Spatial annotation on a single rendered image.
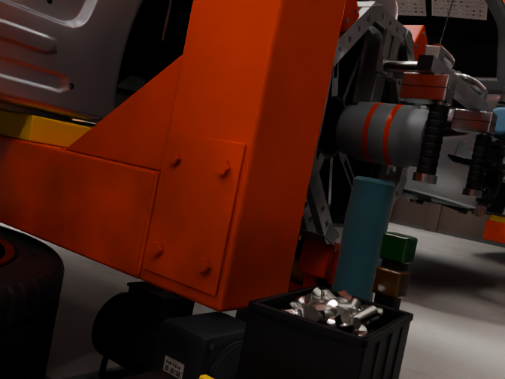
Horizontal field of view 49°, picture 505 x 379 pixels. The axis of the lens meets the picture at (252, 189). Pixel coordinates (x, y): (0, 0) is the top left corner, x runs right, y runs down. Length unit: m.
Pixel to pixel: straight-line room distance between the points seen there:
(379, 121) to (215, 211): 0.62
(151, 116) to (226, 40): 0.18
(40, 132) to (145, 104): 0.30
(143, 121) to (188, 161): 0.14
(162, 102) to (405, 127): 0.58
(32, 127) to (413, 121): 0.77
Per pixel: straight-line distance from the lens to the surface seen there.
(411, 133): 1.22
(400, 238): 0.80
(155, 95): 0.86
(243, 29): 0.76
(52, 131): 1.12
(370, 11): 1.27
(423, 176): 1.07
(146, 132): 0.86
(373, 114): 1.27
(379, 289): 0.81
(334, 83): 1.36
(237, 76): 0.74
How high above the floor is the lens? 0.71
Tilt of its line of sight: 2 degrees down
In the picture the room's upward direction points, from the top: 11 degrees clockwise
